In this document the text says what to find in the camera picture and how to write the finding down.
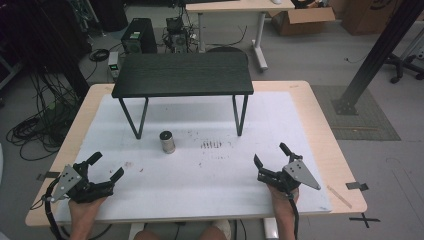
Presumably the person's right hand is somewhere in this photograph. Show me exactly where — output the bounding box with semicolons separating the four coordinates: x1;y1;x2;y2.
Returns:
267;184;300;216

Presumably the grey bench power supply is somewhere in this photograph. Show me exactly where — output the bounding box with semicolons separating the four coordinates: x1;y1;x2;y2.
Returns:
107;50;122;81

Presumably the black tape cross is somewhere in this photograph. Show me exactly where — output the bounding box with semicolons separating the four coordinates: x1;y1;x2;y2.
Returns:
348;212;381;230

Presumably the black office chair base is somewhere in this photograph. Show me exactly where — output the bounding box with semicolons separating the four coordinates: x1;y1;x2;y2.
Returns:
382;52;424;85

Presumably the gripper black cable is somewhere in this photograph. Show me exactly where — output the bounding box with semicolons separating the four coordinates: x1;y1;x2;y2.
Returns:
287;191;301;240
42;179;65;240

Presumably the person's leg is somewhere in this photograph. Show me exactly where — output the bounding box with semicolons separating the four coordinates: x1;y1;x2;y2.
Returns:
133;229;162;240
199;219;232;240

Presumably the black desk shelf riser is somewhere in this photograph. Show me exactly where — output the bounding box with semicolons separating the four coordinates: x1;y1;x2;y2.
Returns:
111;51;255;141

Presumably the person's right leg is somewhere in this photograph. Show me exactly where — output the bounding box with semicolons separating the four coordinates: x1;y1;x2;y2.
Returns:
199;219;232;240

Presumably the person's left leg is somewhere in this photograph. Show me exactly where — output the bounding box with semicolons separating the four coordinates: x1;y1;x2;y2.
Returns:
133;229;162;240

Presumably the grey floor mat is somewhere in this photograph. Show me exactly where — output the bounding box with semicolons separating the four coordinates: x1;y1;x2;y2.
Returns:
310;84;402;142

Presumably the black computer tower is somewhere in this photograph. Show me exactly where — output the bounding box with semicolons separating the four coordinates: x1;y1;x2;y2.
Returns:
120;17;158;55

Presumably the thin wooden stick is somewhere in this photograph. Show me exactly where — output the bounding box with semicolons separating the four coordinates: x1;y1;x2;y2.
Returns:
325;184;353;210

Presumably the open black computer case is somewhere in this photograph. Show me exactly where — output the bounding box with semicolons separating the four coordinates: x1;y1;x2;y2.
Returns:
162;16;191;54

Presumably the white table mat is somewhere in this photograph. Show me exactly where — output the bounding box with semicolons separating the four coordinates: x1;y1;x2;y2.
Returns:
53;91;334;225

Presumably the open cardboard box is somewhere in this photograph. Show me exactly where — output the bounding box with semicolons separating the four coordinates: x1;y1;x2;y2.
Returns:
267;5;337;37

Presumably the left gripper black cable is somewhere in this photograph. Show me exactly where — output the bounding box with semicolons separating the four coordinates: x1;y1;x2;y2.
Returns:
42;179;65;240

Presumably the coiled black cable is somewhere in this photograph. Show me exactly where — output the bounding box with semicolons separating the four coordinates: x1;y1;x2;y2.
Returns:
88;48;111;63

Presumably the tangle of black cables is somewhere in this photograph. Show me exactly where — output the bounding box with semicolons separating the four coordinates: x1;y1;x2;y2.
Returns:
5;70;82;162

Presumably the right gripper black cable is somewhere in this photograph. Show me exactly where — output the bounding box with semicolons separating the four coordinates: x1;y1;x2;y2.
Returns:
287;191;301;240

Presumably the person's left hand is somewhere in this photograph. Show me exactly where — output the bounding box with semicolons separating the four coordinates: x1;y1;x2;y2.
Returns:
67;195;108;223

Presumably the black tape strip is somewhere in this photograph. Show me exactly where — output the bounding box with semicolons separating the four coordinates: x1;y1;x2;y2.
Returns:
36;170;61;182
345;181;370;192

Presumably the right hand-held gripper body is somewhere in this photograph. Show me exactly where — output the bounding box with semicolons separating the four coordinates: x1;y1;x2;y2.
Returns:
256;158;322;195

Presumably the silver metal can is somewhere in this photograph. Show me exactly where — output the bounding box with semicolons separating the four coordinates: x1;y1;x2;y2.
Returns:
159;130;177;155

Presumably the black curtain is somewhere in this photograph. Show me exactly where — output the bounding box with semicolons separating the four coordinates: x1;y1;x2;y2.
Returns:
0;0;93;101

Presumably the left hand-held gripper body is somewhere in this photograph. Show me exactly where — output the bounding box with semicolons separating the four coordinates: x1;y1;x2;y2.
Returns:
49;162;116;205

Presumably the large closed cardboard box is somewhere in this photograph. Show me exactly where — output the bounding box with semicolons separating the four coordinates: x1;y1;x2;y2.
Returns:
340;0;406;36

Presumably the white-legged wooden desk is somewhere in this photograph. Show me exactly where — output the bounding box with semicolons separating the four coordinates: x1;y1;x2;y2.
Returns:
184;0;296;72

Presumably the white table leg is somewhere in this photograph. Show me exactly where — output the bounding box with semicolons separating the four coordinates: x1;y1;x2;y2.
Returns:
262;217;280;240

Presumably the black metal frame beam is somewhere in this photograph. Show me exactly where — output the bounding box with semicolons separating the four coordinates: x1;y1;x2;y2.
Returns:
331;0;424;116

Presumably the round black stool seat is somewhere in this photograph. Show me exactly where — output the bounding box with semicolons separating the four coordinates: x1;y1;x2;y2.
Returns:
205;45;250;56

